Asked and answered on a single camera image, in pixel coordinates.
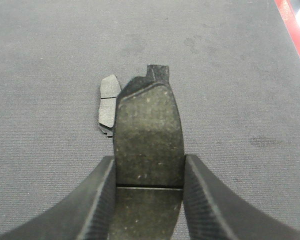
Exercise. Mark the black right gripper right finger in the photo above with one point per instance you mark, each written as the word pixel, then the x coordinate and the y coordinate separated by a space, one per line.
pixel 214 212

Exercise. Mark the brake pad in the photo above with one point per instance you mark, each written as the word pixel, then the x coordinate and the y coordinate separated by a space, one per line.
pixel 109 90
pixel 149 159

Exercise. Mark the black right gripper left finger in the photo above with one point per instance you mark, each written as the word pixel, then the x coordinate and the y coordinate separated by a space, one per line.
pixel 84 214

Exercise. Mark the dark conveyor belt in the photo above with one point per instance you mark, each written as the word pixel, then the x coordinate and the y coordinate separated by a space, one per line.
pixel 234 72

